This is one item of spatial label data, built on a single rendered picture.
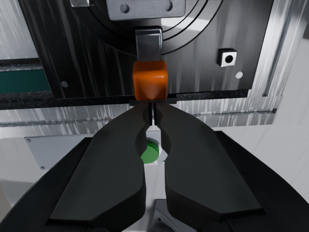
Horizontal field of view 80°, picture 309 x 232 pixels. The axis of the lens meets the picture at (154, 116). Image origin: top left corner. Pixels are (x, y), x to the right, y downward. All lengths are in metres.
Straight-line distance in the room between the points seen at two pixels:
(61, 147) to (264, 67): 0.29
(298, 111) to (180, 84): 0.30
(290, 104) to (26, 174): 0.61
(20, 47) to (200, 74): 0.23
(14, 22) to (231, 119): 0.30
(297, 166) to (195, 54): 0.44
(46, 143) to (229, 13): 0.29
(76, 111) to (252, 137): 0.36
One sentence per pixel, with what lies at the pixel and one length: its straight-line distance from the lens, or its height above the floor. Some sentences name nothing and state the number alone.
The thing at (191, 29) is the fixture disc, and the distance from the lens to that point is 0.19.
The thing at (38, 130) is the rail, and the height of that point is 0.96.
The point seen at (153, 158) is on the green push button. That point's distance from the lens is 0.28.
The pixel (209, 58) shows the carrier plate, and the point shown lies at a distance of 0.22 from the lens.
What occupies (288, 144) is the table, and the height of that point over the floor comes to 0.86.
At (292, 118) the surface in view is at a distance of 0.47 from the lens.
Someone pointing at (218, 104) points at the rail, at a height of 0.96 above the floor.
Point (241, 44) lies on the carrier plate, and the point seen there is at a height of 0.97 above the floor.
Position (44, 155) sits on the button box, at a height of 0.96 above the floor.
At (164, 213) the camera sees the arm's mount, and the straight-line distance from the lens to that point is 0.54.
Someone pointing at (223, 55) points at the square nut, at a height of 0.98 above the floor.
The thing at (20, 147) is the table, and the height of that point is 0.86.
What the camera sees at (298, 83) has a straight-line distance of 0.43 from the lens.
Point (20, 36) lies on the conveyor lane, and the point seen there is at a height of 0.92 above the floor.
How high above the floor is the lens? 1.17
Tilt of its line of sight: 58 degrees down
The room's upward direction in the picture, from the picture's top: 177 degrees clockwise
